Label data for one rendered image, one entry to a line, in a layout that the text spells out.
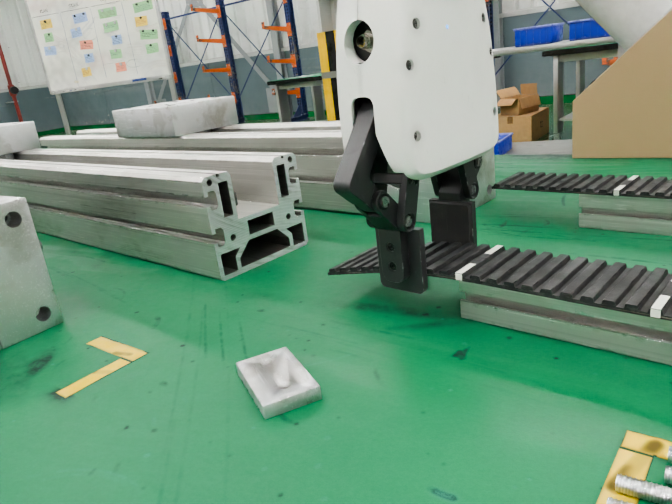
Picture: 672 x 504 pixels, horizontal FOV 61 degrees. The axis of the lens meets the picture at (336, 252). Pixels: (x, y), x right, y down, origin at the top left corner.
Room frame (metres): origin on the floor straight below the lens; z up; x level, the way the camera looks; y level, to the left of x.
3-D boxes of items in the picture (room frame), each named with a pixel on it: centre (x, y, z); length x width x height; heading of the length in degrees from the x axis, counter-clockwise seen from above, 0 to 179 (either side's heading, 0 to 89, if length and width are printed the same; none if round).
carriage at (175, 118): (0.88, 0.21, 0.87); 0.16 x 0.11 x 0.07; 46
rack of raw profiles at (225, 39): (10.90, 1.69, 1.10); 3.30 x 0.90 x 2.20; 50
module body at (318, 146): (0.88, 0.21, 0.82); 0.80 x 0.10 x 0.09; 46
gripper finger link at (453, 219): (0.37, -0.09, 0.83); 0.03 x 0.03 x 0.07; 46
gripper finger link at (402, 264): (0.31, -0.03, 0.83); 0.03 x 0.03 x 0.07; 46
